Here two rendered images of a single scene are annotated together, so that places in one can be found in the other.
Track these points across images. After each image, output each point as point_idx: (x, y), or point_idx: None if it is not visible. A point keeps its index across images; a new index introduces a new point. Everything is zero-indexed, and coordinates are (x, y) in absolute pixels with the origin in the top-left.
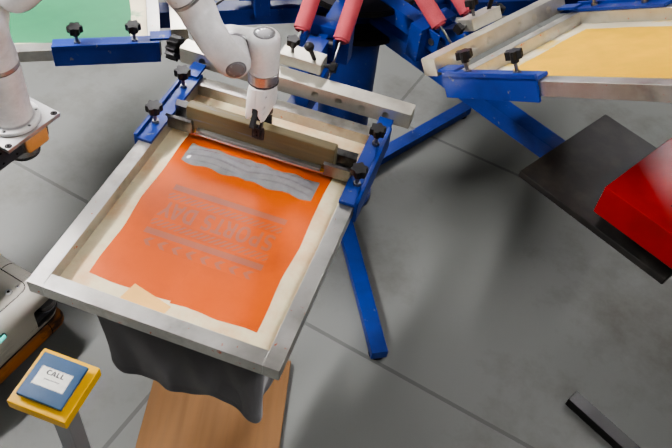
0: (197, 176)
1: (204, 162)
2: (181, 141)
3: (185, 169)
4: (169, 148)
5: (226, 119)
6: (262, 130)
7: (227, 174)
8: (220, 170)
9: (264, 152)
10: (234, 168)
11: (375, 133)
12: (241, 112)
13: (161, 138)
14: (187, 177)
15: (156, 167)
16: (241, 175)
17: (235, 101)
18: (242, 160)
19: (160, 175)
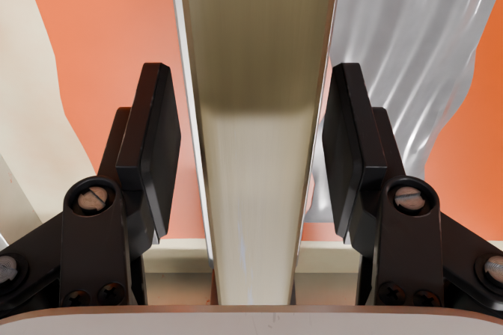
0: (489, 161)
1: (409, 170)
2: (309, 243)
3: (450, 199)
4: (354, 254)
5: (290, 302)
6: (380, 157)
7: (468, 73)
8: (448, 108)
9: None
10: (435, 64)
11: None
12: (37, 158)
13: (332, 286)
14: (496, 182)
15: None
16: (474, 12)
17: (11, 205)
18: (352, 50)
19: (490, 237)
